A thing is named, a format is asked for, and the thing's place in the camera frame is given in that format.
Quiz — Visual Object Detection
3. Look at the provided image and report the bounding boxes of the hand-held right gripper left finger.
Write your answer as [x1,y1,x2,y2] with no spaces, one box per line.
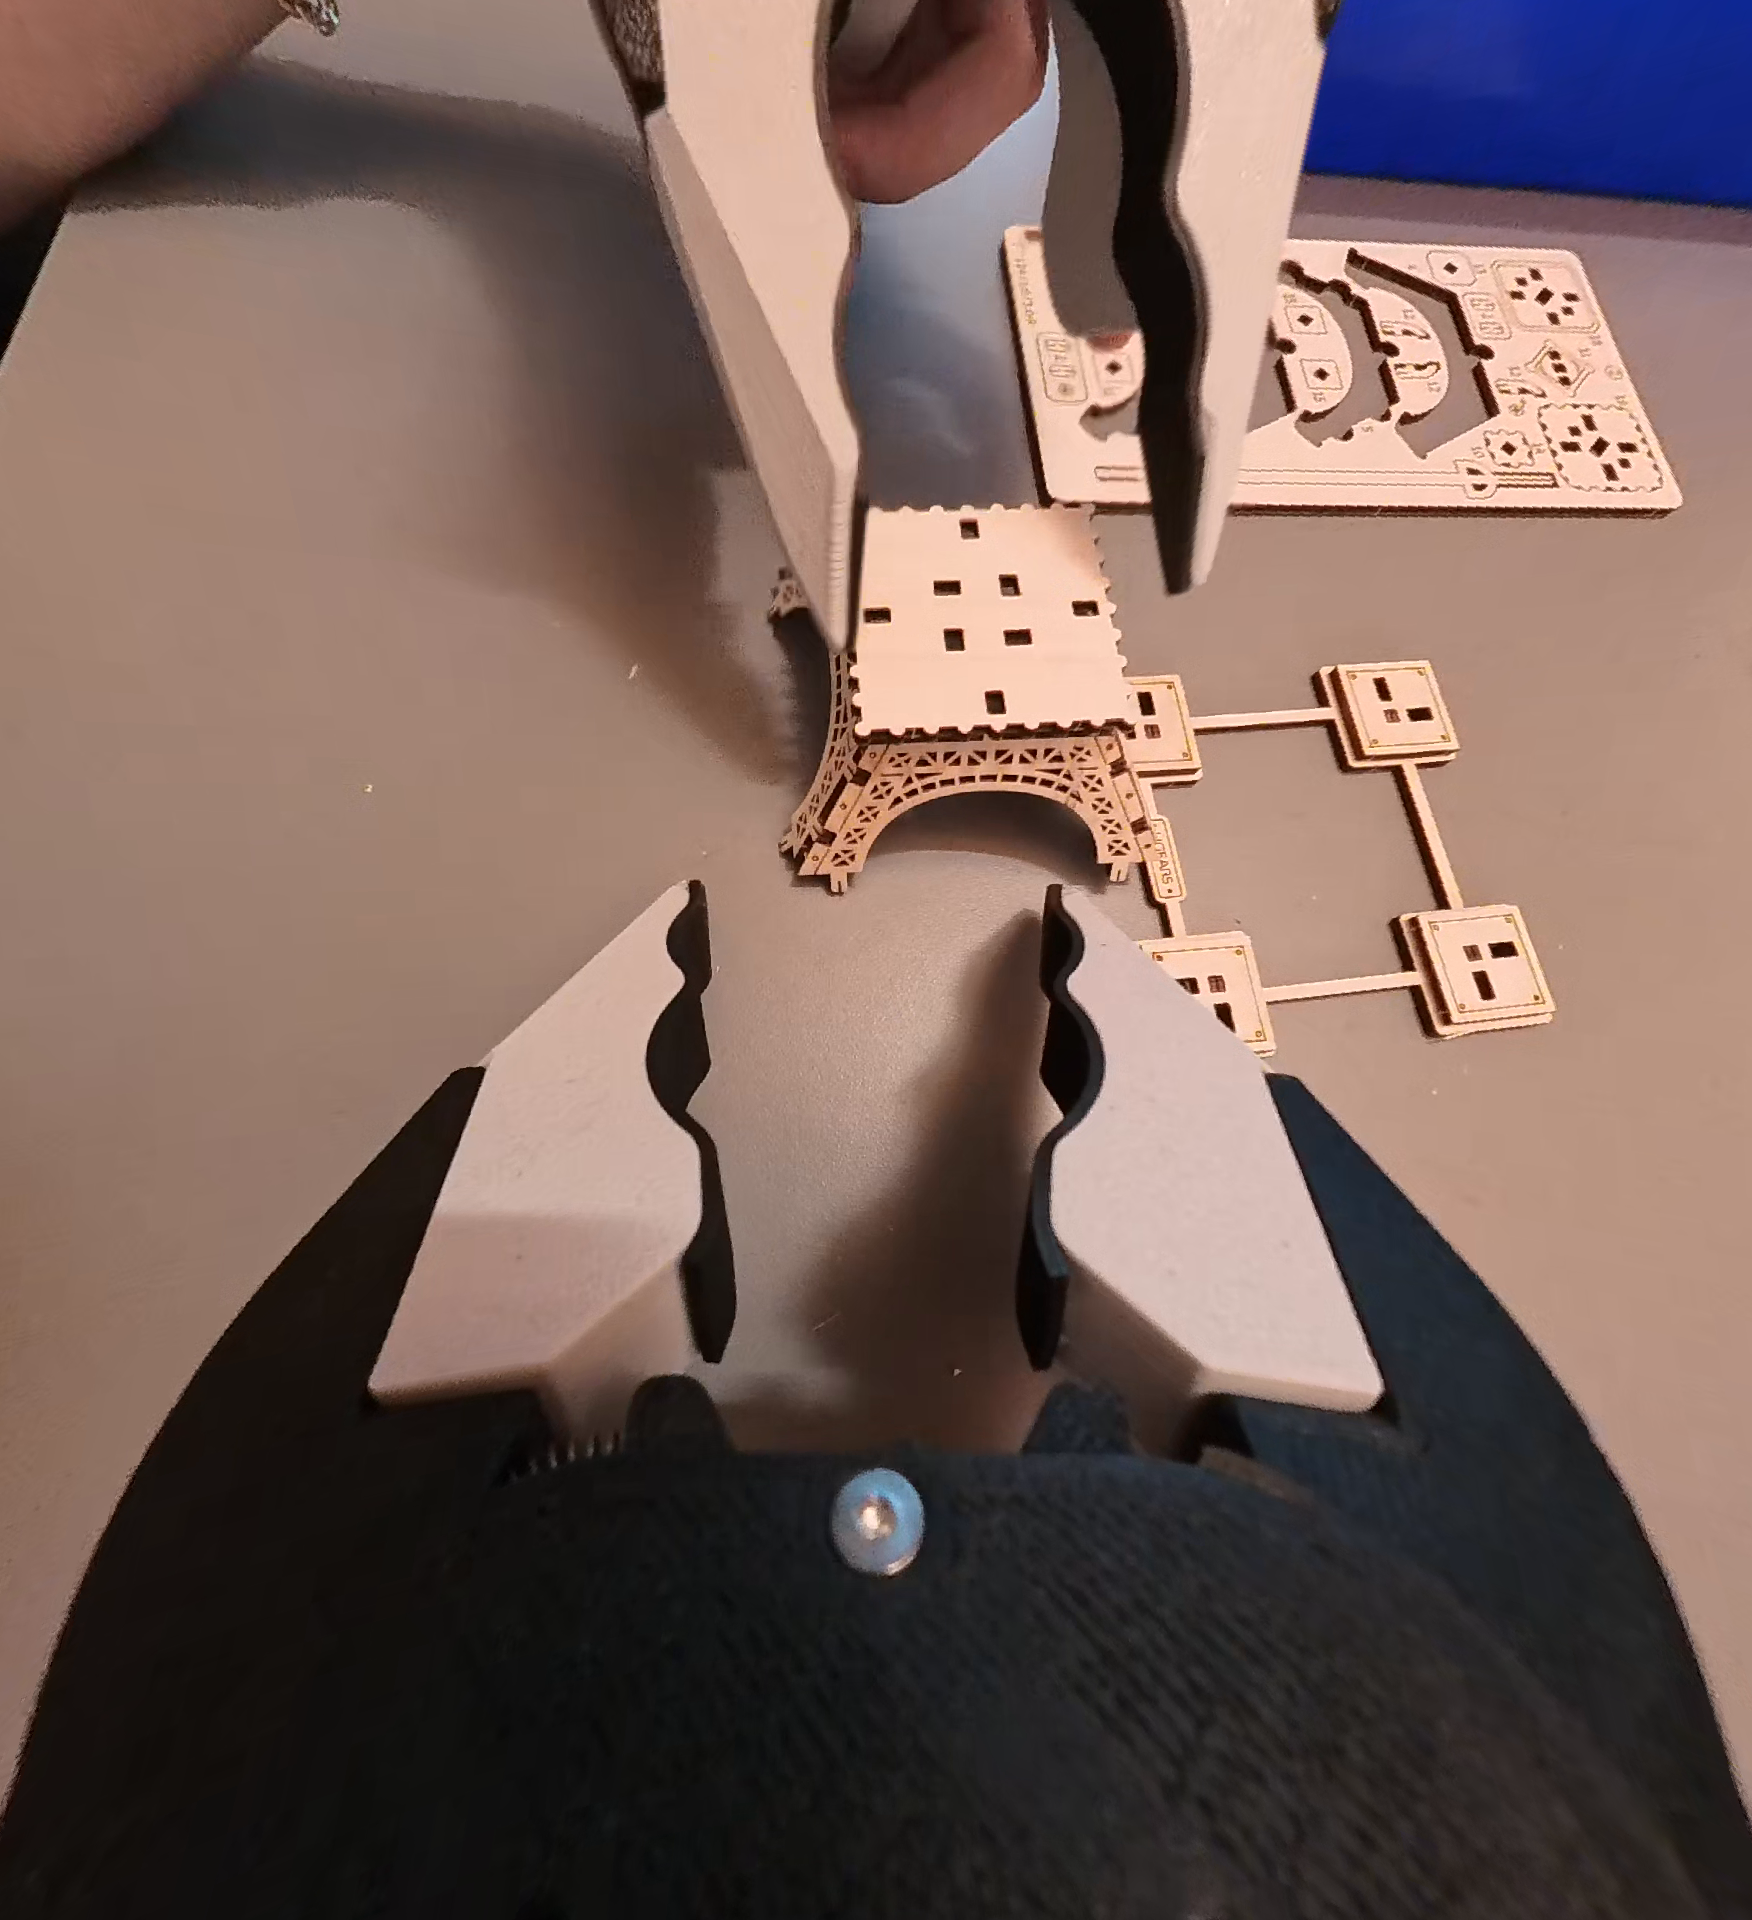
[368,880,740,1407]

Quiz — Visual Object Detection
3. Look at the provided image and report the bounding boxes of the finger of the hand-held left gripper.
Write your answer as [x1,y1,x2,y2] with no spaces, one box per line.
[1041,0,1331,597]
[639,0,869,649]

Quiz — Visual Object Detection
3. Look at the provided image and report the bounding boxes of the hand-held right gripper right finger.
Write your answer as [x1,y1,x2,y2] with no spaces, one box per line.
[1018,886,1386,1416]

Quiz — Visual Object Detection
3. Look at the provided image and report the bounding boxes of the square slotted wooden platform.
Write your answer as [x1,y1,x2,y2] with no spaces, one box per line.
[847,503,1139,736]

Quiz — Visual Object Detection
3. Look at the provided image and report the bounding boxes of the wooden tower arch base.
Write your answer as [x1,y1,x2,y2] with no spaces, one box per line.
[768,571,1155,894]

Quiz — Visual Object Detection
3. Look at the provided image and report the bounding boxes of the wooden four-pad foot frame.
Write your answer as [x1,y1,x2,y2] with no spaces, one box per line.
[1117,659,1557,1053]

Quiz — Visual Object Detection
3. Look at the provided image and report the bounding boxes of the person's left forearm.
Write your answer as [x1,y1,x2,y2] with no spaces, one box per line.
[0,0,346,249]

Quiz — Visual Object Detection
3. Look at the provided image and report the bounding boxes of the grey desk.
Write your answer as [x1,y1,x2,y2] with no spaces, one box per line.
[0,30,1752,1920]

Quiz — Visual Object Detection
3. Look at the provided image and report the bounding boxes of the person's left hand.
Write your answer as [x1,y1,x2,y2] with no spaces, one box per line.
[823,0,1051,207]

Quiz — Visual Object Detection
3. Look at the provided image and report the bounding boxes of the plain blue plastic bin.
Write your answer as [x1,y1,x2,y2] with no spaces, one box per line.
[1302,0,1752,215]

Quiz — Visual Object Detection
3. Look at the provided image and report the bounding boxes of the wooden part sheet with cutouts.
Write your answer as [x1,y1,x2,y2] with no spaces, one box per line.
[1003,225,1685,518]

